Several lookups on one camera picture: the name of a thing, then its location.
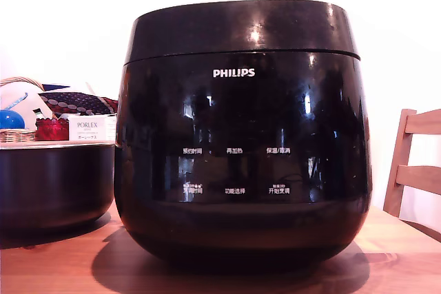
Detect white rounded bag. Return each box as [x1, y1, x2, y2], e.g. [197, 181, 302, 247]
[0, 82, 53, 123]

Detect black inner cooking pot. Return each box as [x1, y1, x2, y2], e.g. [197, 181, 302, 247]
[0, 141, 116, 233]

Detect blue ball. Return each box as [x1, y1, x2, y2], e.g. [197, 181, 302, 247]
[0, 109, 26, 130]

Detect wooden chair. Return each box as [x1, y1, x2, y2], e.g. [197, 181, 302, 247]
[382, 108, 441, 242]

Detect black Philips rice cooker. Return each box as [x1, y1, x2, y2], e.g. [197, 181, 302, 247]
[113, 48, 373, 263]

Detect dark dotted patterned cloth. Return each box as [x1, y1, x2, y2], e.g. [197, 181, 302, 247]
[39, 91, 119, 118]

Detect red glass jar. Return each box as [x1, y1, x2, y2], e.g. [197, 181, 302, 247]
[34, 118, 70, 142]

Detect woven wicker basket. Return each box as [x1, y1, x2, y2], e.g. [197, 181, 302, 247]
[0, 76, 58, 143]

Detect white Porlex box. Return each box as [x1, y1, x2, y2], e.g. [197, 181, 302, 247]
[68, 114, 117, 143]

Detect black rice cooker lid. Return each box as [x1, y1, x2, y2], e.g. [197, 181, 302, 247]
[124, 0, 362, 64]

